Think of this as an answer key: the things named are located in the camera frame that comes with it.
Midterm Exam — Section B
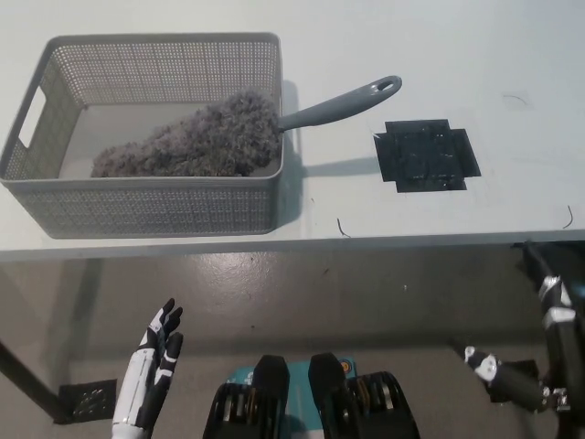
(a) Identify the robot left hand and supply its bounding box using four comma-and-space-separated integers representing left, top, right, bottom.
112, 297, 185, 439

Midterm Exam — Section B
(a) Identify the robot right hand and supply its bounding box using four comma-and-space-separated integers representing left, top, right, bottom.
463, 273, 585, 415

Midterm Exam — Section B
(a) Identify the grey fluffy duster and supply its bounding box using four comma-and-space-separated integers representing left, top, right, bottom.
90, 75, 403, 178

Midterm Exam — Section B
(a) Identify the black tape patch on desk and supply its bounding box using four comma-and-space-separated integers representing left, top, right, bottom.
373, 118, 482, 194

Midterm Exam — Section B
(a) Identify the dark table leg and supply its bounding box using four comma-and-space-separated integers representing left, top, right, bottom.
0, 337, 63, 424

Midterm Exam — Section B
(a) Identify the grey perforated plastic basket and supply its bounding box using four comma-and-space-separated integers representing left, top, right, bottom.
0, 31, 285, 240

